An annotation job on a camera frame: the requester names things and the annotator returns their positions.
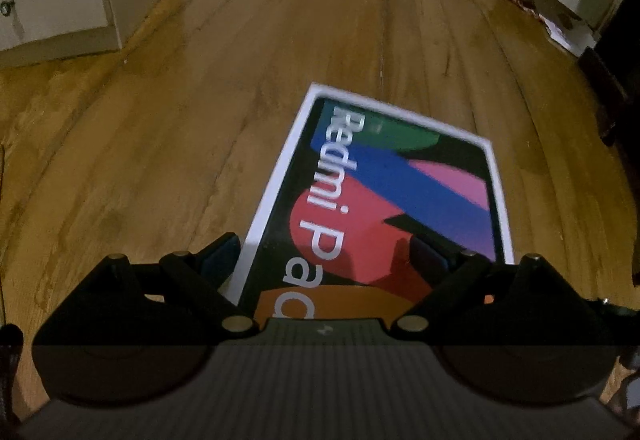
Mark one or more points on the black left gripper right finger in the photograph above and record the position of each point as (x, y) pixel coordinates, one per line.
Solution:
(517, 334)

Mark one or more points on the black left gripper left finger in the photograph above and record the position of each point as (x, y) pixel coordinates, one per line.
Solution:
(130, 334)

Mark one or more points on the Redmi Pad box lid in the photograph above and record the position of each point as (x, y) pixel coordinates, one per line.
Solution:
(356, 180)

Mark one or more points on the papers on floor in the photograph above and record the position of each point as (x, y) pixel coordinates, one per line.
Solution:
(573, 36)

